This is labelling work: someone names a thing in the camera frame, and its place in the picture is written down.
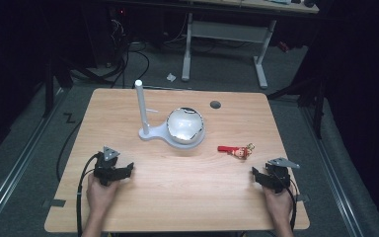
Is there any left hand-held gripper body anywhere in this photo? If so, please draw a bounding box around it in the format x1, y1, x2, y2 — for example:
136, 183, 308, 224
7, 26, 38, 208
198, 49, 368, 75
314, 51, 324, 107
93, 145, 126, 187

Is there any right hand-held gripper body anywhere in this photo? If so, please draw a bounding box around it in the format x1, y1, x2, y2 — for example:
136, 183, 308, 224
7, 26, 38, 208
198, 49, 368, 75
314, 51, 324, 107
264, 157, 301, 195

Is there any red figure keychain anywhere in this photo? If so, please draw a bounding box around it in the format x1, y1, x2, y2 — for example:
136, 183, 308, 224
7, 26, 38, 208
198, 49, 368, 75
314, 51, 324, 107
217, 142, 257, 161

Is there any person's left hand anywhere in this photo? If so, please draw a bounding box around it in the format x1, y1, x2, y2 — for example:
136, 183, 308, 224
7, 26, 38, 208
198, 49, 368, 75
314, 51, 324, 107
85, 173, 120, 215

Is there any person's right hand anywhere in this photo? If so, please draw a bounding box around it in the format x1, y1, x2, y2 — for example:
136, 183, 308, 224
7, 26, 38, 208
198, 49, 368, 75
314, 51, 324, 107
262, 183, 294, 225

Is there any white stand with pole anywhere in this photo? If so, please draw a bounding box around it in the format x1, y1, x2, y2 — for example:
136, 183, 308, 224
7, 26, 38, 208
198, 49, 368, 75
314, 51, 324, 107
134, 79, 207, 150

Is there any black zigzag floor tape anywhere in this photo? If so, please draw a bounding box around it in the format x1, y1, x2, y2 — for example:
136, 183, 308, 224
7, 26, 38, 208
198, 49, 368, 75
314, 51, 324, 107
62, 112, 77, 124

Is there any shiny silver bowl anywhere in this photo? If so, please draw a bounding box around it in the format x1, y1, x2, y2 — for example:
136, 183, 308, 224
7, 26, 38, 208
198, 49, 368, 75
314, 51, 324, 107
166, 106, 206, 145

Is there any black metal stand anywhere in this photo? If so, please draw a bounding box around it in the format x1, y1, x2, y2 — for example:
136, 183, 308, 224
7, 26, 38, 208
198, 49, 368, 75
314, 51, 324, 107
265, 48, 330, 140
40, 55, 113, 119

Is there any white-framed background desk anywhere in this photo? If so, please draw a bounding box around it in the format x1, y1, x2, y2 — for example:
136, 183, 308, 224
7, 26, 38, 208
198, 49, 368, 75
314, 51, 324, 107
112, 0, 320, 90

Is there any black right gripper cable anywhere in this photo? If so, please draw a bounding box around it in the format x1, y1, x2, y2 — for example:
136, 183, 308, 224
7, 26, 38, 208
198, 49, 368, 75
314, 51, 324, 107
272, 172, 300, 231

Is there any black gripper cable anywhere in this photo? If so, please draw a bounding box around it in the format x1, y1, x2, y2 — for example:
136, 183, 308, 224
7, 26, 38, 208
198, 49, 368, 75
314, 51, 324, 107
75, 153, 101, 237
272, 172, 300, 231

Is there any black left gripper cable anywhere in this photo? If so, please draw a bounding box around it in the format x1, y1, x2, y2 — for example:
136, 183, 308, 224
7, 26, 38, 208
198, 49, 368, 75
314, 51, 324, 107
75, 153, 101, 237

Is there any metal floor rail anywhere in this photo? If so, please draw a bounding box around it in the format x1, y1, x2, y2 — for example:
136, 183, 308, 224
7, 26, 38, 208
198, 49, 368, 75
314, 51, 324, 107
0, 87, 71, 237
300, 105, 366, 237

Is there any bundle of black floor cables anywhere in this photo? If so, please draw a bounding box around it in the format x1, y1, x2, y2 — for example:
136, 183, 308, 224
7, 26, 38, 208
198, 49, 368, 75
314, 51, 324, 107
68, 9, 191, 89

